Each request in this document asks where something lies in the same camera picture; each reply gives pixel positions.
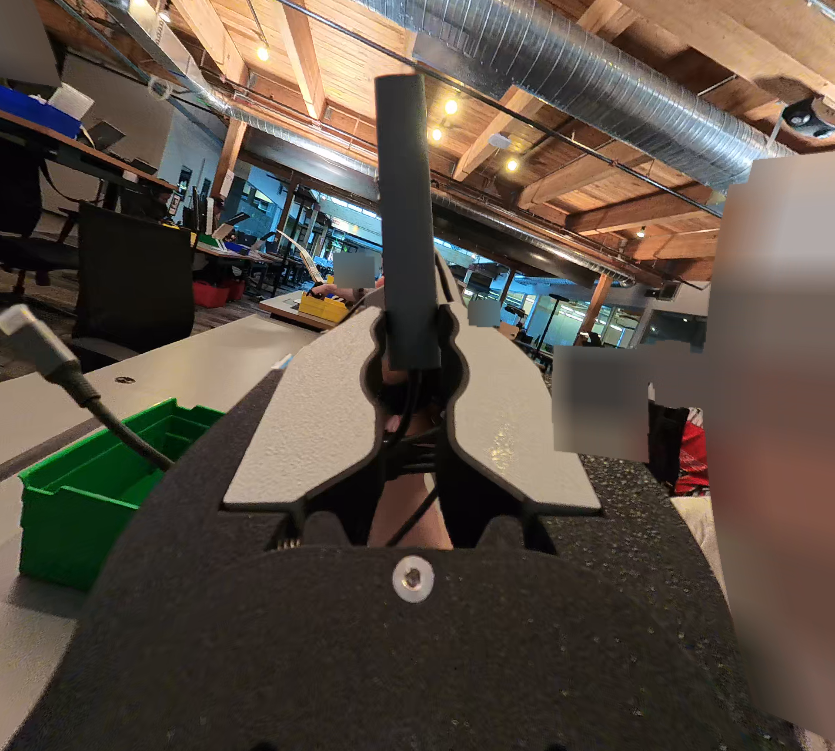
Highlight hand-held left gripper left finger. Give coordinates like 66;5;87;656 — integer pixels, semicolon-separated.
223;306;389;546

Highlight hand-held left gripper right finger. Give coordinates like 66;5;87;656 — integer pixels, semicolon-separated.
434;254;602;555

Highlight dark grey usb hub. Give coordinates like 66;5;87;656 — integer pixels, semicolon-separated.
375;74;443;546

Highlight green plastic bin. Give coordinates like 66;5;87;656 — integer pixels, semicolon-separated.
18;397;226;593

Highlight braided usb-c cable silver plug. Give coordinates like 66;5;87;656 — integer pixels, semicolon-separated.
0;305;174;471

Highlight person's right forearm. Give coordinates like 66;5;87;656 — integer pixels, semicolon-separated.
367;476;452;548

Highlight yellow plastic bin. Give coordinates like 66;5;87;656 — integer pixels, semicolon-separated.
299;290;354;325

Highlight red storage bins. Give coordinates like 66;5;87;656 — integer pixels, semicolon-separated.
192;279;246;309

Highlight red patterned bag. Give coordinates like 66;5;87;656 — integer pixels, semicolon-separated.
674;408;713;497

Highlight black office chair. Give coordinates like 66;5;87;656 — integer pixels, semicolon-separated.
0;137;80;302
70;203;197;367

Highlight wooden desk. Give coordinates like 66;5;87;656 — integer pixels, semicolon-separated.
0;110;178;210

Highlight blue plastic bin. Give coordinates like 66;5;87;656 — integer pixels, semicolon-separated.
0;85;83;138

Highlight thin silver ventilation duct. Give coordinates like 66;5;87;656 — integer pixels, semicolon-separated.
26;0;637;288

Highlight large silver ventilation duct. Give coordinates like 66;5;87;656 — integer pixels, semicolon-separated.
189;0;787;192

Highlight black ceiling camera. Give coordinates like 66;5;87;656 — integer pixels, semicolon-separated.
782;98;835;140

